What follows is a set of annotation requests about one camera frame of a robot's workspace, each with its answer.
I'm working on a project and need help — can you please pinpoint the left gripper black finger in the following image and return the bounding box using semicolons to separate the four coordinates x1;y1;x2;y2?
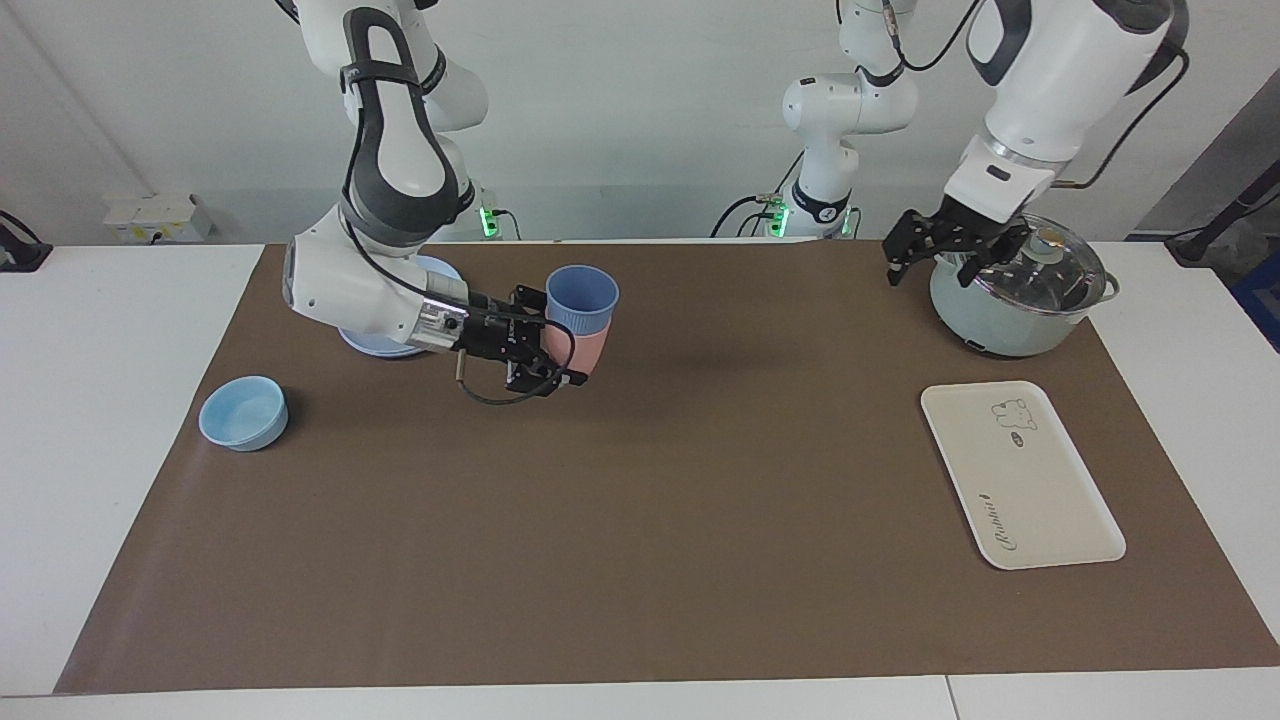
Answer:
956;224;1033;290
882;208;942;289

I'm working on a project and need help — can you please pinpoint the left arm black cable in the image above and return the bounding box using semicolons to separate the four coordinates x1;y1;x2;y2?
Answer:
885;0;1192;191

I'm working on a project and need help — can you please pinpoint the blue ribbed plastic cup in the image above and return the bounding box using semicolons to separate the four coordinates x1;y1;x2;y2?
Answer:
545;264;621;337

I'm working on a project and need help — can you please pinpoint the light blue plastic bowl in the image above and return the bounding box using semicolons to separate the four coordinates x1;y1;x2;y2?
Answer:
198;376;289;452

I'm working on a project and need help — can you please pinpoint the pale blue round plate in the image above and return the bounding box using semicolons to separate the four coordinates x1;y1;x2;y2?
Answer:
337;255;467;359

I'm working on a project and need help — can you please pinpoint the blue crate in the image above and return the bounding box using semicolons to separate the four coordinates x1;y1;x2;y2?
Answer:
1232;250;1280;353

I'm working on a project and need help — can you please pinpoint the cream rabbit print tray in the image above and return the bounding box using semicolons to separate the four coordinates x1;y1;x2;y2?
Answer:
920;381;1127;571

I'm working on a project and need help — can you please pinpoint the glass pot lid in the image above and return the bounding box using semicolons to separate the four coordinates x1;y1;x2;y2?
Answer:
958;213;1109;318

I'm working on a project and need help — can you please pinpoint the black clamp mount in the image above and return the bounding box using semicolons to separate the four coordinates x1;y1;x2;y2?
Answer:
0;210;53;273

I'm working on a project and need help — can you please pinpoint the black base cable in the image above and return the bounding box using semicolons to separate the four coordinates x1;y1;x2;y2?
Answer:
709;150;807;239

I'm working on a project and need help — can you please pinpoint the pink plastic cup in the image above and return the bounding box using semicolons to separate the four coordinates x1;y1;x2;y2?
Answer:
540;320;614;380

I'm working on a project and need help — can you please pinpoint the brown table mat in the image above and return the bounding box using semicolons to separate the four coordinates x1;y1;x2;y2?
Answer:
53;240;1280;695

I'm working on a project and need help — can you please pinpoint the pale green cooking pot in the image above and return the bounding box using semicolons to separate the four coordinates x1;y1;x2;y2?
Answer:
930;235;1121;359

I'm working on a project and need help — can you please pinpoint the black tripod leg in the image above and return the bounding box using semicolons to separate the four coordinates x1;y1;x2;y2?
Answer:
1164;160;1280;267

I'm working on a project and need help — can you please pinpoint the white wall socket box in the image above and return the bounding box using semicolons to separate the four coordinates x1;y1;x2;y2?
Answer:
104;194;217;245

